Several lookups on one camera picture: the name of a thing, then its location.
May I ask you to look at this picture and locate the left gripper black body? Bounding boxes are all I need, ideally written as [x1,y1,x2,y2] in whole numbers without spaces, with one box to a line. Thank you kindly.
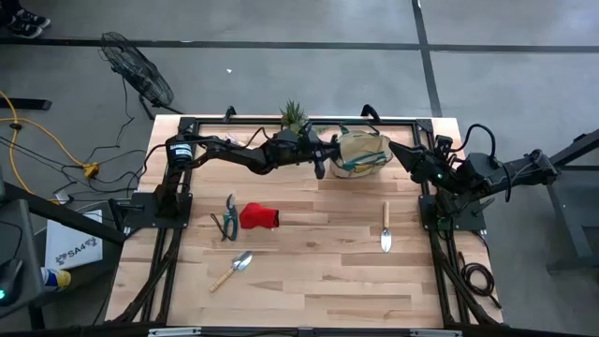
[277,125,328,181]

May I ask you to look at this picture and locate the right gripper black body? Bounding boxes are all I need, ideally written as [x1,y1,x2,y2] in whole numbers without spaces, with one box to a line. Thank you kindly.
[411,135,469,196]

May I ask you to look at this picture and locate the beige green gardening bag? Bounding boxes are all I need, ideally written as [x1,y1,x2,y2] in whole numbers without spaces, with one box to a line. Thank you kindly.
[329,120,394,180]

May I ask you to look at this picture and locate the narrow trowel wooden handle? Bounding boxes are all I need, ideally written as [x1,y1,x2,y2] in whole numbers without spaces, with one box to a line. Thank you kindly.
[379,200,393,255]

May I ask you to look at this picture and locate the red gardening glove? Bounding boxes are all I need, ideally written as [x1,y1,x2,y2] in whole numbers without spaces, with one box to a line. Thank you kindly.
[239,201,281,230]

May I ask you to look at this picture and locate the green handled pruning shears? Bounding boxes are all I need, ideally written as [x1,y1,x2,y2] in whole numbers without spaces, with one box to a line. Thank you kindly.
[209,193,240,243]

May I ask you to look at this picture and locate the wide trowel wooden handle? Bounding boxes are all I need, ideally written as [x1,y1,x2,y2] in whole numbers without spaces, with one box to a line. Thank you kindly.
[209,250,255,294]

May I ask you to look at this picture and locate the potted succulent plant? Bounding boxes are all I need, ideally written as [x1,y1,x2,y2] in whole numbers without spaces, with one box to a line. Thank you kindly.
[279,98,329,137]

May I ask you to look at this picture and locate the black metal side stand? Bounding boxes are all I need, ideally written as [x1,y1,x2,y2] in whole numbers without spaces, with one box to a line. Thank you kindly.
[517,128,599,275]

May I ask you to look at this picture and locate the black floor fan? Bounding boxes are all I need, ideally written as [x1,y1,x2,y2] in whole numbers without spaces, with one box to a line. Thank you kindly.
[97,31,184,121]

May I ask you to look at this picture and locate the white printed box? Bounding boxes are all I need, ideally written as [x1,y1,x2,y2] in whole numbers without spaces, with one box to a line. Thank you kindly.
[44,209,104,271]

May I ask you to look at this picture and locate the black diagonal stand beam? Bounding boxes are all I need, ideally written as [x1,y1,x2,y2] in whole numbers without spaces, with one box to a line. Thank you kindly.
[0,181,127,247]

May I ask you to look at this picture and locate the white blue yellow bottle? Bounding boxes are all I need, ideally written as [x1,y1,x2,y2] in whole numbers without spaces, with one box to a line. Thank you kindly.
[39,266,73,293]

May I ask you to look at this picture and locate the black floor bar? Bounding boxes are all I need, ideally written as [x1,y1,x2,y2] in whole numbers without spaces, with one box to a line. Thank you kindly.
[0,96,52,112]

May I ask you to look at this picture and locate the person's black sneaker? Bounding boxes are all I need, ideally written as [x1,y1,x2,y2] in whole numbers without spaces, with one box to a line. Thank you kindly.
[13,7,51,29]
[5,21,43,40]

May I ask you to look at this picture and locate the dark grey desk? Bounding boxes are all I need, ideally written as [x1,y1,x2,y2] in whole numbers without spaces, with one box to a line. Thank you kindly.
[0,198,48,329]

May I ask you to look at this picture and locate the black computer mouse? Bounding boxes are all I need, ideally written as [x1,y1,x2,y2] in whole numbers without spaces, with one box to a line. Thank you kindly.
[0,257,24,308]

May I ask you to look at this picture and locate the black metal table frame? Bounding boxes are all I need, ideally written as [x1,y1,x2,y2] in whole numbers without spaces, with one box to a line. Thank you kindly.
[105,114,504,329]

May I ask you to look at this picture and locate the coiled black cable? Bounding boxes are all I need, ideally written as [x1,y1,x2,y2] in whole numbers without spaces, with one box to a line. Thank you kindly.
[457,250,503,310]

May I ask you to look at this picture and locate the silver bracket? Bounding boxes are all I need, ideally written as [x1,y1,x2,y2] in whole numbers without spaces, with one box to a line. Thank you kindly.
[148,327,202,337]
[410,329,462,337]

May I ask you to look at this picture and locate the yellow extension cable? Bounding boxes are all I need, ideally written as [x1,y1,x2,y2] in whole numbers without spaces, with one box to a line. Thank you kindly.
[0,90,101,207]

